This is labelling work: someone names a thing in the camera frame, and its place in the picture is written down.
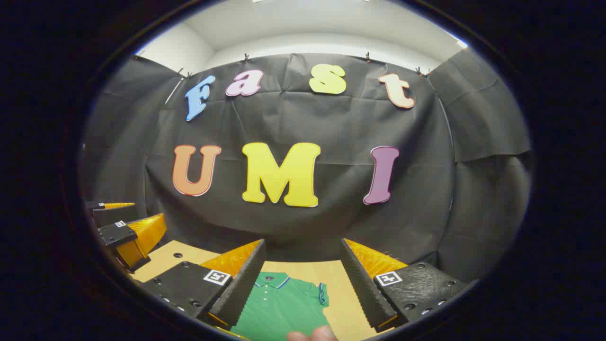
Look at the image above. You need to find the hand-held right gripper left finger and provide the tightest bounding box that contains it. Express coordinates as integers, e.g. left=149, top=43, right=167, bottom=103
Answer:
left=140, top=239, right=267, bottom=332

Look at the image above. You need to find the black backdrop cloth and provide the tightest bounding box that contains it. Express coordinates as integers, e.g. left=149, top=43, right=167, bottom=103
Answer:
left=80, top=47, right=533, bottom=285

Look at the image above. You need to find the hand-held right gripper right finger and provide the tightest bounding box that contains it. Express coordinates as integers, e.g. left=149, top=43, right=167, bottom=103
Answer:
left=341, top=238, right=476, bottom=333

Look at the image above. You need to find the green T-shirt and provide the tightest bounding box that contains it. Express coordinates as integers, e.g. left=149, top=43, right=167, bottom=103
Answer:
left=231, top=271, right=332, bottom=341

